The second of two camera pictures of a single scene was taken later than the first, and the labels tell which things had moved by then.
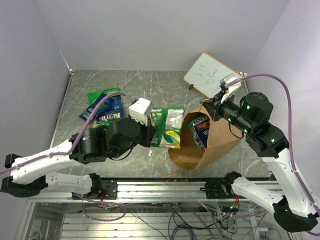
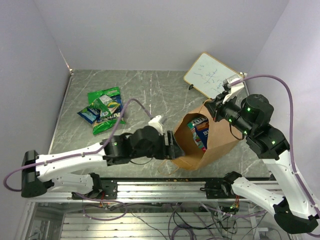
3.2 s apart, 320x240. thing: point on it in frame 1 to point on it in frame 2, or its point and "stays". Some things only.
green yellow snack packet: x=168 y=121 to x=106 y=105
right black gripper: x=215 y=113 stays
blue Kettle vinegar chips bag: x=114 y=111 stays
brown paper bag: x=222 y=137 stays
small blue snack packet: x=102 y=101 to x=91 y=115
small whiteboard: x=205 y=75 stays
